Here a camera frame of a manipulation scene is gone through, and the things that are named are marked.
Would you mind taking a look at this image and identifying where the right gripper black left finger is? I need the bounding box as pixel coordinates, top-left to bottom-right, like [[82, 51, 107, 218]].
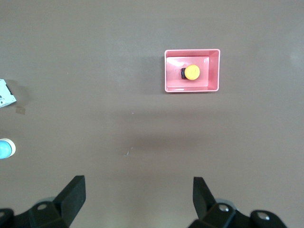
[[0, 175, 86, 228]]

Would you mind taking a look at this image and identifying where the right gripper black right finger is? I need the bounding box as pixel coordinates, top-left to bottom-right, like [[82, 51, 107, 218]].
[[187, 176, 288, 228]]

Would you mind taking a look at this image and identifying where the blue dome bell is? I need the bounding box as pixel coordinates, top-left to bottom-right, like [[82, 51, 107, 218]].
[[0, 138, 17, 160]]

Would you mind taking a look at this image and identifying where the white circuit breaker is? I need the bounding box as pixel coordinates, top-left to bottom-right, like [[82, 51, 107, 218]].
[[0, 78, 18, 109]]

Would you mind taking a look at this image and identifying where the pink plastic bin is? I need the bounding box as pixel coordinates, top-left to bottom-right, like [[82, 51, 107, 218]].
[[164, 48, 221, 94]]

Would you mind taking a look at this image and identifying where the yellow push button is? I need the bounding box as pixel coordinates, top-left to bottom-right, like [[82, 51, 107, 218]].
[[180, 64, 200, 81]]

